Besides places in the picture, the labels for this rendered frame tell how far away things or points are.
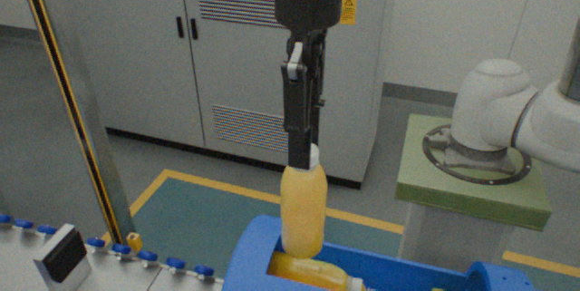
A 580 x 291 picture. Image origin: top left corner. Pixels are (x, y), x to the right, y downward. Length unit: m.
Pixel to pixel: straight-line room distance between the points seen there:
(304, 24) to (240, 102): 2.10
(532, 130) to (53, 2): 1.14
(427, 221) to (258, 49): 1.40
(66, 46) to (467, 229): 1.16
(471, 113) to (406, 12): 2.29
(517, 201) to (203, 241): 1.68
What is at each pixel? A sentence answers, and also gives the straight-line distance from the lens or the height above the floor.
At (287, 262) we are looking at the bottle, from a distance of 0.83.
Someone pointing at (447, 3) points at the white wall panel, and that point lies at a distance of 3.35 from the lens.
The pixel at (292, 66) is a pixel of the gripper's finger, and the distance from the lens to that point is 0.44.
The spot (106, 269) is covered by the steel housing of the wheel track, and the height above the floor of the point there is 0.93.
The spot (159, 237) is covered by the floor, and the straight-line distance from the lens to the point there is 2.48.
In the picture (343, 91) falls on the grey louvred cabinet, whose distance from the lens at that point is 2.26.
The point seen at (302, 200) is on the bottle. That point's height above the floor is 1.38.
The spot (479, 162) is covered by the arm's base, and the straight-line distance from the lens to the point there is 1.23.
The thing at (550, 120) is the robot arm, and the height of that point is 1.29.
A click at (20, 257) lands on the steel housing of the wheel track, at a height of 0.93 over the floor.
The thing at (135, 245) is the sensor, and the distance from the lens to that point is 1.20.
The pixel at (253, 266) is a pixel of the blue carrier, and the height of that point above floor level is 1.23.
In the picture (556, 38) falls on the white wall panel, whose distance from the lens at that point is 3.52.
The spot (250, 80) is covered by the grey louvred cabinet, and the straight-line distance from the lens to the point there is 2.42.
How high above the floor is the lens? 1.79
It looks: 34 degrees down
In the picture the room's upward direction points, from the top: straight up
